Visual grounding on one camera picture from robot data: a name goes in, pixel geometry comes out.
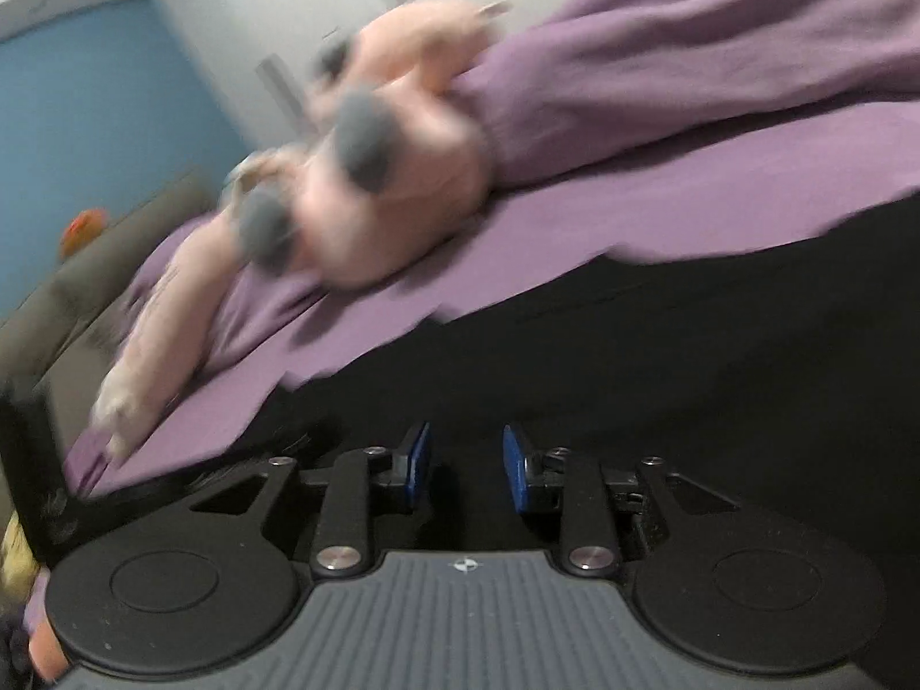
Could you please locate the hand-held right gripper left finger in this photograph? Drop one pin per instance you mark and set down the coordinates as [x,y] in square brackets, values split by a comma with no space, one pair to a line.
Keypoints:
[418,463]

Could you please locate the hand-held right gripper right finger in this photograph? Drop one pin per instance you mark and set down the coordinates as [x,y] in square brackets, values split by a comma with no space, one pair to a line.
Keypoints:
[514,471]

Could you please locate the black long-sleeve shirt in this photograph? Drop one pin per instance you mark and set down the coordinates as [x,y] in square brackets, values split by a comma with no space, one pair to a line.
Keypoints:
[647,374]

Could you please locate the pink plush toy grey paws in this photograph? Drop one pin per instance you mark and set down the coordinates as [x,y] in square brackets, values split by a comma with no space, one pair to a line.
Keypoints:
[402,187]

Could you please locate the long white plush toy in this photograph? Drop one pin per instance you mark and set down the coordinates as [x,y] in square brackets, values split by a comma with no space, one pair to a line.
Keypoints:
[172,302]

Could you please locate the purple bed sheet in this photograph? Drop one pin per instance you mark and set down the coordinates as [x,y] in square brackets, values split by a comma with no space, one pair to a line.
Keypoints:
[647,187]

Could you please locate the small orange toy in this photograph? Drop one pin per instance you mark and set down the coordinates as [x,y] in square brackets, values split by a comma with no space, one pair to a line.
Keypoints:
[83,230]

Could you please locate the yellow fuzzy thing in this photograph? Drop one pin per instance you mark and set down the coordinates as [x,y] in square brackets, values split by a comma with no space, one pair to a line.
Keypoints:
[18,553]

